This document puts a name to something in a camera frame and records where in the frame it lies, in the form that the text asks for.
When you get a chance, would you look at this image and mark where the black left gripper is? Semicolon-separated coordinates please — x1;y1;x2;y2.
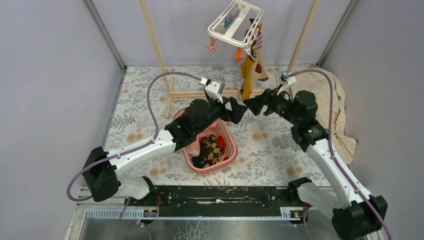
194;95;247;135

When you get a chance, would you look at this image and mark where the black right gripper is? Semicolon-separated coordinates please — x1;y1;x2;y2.
242;84;300;126

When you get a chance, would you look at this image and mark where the red snowflake sock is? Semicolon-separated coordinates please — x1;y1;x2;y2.
216;136;227;149

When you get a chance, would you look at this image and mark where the pink laundry basket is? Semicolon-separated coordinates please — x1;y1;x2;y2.
182;119;238;175

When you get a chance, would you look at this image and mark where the brown argyle sock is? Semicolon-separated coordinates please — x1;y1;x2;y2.
199;134;226;166

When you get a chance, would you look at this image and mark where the navy sock red cuff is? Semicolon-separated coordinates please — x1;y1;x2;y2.
191;156;208;169

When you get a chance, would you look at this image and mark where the wooden clothes rack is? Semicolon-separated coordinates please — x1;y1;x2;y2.
139;0;320;118

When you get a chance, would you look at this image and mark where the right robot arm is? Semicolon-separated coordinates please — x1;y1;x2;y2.
244;89;388;240

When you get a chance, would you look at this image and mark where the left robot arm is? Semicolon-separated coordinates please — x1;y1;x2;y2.
82;97;248;206

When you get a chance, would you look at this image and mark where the white plastic clip hanger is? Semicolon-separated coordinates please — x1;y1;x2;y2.
207;0;264;58

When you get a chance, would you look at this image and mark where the mustard yellow sock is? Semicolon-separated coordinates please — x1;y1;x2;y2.
240;56;255;101

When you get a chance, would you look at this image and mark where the floral patterned mat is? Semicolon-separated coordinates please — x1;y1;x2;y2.
102;75;350;192

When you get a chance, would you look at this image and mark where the orange clothes peg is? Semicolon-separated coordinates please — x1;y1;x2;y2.
234;47;244;63

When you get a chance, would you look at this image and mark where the pink clothes peg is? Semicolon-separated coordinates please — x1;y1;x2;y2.
204;36;217;53

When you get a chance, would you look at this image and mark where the beige cloth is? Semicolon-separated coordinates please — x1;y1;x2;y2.
290;65;357;164

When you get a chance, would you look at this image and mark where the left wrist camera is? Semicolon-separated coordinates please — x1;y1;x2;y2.
200;77;225;104

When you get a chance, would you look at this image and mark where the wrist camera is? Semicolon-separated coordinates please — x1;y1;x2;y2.
277;71;296;95
200;77;225;104

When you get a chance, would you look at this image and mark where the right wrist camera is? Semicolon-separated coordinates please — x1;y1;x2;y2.
277;71;296;95

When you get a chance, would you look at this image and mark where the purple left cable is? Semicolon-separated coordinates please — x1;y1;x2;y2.
66;72;204;240

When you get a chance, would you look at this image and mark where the purple cable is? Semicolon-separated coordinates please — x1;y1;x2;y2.
286;68;393;240
66;72;204;240

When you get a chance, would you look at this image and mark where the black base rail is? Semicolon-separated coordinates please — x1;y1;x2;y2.
129;185;309;220

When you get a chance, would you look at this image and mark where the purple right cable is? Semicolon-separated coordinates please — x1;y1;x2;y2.
286;68;393;240

